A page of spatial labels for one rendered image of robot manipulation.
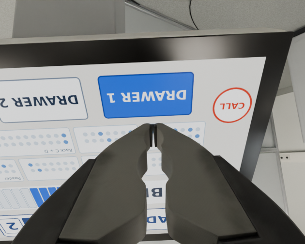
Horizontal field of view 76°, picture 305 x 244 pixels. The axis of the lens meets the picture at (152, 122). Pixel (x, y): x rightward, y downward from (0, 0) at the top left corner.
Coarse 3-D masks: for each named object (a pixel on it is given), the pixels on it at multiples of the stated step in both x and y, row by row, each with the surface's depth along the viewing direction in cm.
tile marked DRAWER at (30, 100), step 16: (0, 80) 19; (16, 80) 19; (32, 80) 19; (48, 80) 19; (64, 80) 19; (80, 80) 19; (0, 96) 19; (16, 96) 20; (32, 96) 20; (48, 96) 20; (64, 96) 20; (80, 96) 20; (0, 112) 20; (16, 112) 20; (32, 112) 20; (48, 112) 20; (64, 112) 20; (80, 112) 21
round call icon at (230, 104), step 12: (216, 96) 20; (228, 96) 20; (240, 96) 20; (252, 96) 20; (216, 108) 21; (228, 108) 21; (240, 108) 21; (216, 120) 21; (228, 120) 21; (240, 120) 21
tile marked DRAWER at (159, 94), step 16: (112, 80) 19; (128, 80) 19; (144, 80) 19; (160, 80) 19; (176, 80) 19; (192, 80) 19; (112, 96) 20; (128, 96) 20; (144, 96) 20; (160, 96) 20; (176, 96) 20; (192, 96) 20; (112, 112) 21; (128, 112) 21; (144, 112) 21; (160, 112) 21; (176, 112) 21
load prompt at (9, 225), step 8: (152, 208) 28; (160, 208) 28; (0, 216) 28; (8, 216) 28; (16, 216) 28; (24, 216) 28; (152, 216) 29; (160, 216) 29; (0, 224) 29; (8, 224) 29; (16, 224) 29; (24, 224) 29; (152, 224) 30; (160, 224) 30; (8, 232) 30; (16, 232) 30
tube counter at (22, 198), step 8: (0, 192) 26; (8, 192) 26; (16, 192) 26; (24, 192) 26; (32, 192) 26; (40, 192) 26; (48, 192) 26; (0, 200) 27; (8, 200) 27; (16, 200) 27; (24, 200) 27; (32, 200) 27; (40, 200) 27; (0, 208) 27; (8, 208) 27; (16, 208) 28; (24, 208) 28; (32, 208) 28
